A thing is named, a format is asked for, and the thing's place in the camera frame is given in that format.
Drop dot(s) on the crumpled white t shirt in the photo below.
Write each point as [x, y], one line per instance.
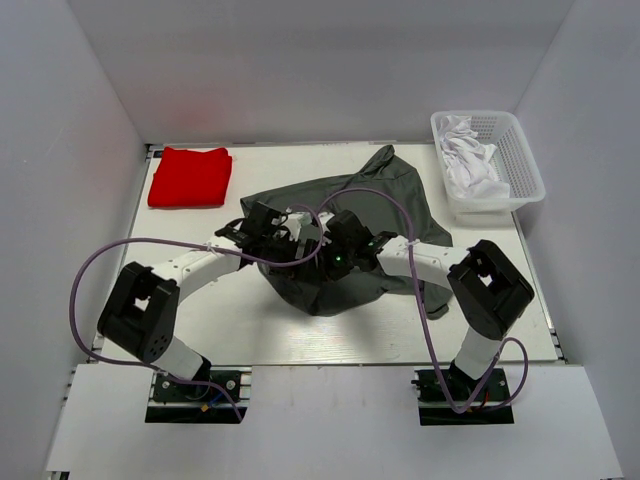
[467, 161]

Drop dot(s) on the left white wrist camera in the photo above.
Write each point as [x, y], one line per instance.
[302, 227]

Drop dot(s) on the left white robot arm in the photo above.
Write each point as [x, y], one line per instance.
[140, 313]

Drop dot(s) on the folded red t shirt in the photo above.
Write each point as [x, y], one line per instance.
[187, 179]

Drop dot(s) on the dark grey t shirt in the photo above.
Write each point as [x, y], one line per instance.
[384, 197]

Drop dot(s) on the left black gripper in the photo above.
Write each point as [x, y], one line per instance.
[292, 244]

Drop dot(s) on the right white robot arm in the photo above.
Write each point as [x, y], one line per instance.
[490, 290]

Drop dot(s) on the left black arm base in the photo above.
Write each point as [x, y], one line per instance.
[173, 403]

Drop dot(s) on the white plastic basket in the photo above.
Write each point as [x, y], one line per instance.
[513, 161]

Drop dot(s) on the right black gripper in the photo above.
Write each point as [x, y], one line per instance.
[331, 272]

